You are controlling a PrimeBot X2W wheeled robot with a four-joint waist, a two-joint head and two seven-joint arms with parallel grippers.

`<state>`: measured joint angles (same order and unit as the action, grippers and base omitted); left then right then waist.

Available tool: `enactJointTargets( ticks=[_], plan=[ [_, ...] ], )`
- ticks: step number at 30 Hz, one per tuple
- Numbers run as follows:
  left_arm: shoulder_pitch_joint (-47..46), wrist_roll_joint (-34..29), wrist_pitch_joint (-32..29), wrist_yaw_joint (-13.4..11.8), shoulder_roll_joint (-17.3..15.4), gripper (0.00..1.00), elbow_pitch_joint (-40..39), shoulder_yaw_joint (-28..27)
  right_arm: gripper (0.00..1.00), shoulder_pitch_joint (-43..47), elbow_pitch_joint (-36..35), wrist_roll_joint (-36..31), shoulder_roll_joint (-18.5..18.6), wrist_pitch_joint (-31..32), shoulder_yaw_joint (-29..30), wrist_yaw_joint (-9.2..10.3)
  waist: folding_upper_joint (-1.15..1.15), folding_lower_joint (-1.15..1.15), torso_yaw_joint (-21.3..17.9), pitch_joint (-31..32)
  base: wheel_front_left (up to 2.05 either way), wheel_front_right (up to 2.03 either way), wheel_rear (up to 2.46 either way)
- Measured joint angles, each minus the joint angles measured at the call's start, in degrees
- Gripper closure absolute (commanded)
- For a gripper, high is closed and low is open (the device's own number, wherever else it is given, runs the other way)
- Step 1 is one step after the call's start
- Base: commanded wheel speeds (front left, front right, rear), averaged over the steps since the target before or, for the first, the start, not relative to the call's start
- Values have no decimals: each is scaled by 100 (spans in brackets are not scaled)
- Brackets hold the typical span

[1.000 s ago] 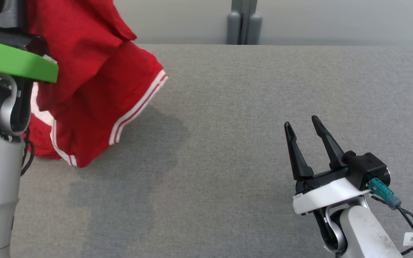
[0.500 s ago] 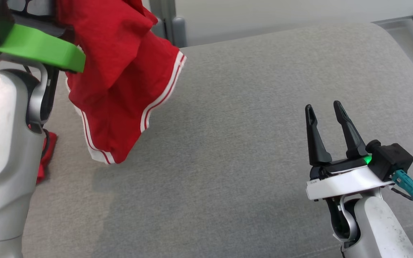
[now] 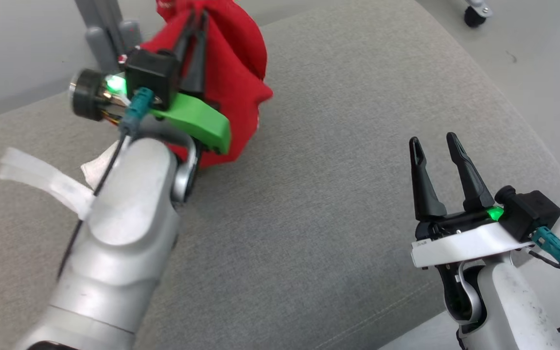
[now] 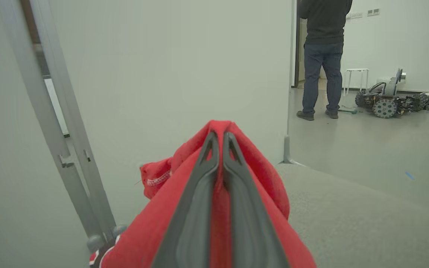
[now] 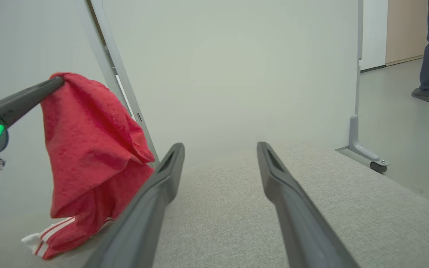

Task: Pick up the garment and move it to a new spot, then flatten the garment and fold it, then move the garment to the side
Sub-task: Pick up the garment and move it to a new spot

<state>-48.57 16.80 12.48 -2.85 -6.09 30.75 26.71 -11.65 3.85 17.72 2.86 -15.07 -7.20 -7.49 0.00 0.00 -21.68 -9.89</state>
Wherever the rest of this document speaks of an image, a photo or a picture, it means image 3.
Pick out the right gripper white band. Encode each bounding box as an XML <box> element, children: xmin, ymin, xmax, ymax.
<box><xmin>409</xmin><ymin>132</ymin><xmax>536</xmax><ymax>269</ymax></box>

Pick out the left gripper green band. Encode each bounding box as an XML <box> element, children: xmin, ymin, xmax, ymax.
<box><xmin>70</xmin><ymin>10</ymin><xmax>232</xmax><ymax>155</ymax></box>

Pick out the red jersey with lettering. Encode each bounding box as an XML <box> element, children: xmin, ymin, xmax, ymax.
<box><xmin>139</xmin><ymin>0</ymin><xmax>274</xmax><ymax>169</ymax></box>

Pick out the black caster wheel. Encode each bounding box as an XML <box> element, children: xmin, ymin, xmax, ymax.
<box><xmin>464</xmin><ymin>0</ymin><xmax>493</xmax><ymax>28</ymax></box>

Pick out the white tape strip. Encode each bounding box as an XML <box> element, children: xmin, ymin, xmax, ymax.
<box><xmin>0</xmin><ymin>147</ymin><xmax>115</xmax><ymax>220</ymax></box>

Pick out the grey metal post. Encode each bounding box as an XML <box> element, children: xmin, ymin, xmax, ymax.
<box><xmin>75</xmin><ymin>0</ymin><xmax>142</xmax><ymax>73</ymax></box>

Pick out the black right cable teal connector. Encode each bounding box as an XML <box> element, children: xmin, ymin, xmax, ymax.
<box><xmin>523</xmin><ymin>226</ymin><xmax>560</xmax><ymax>336</ymax></box>

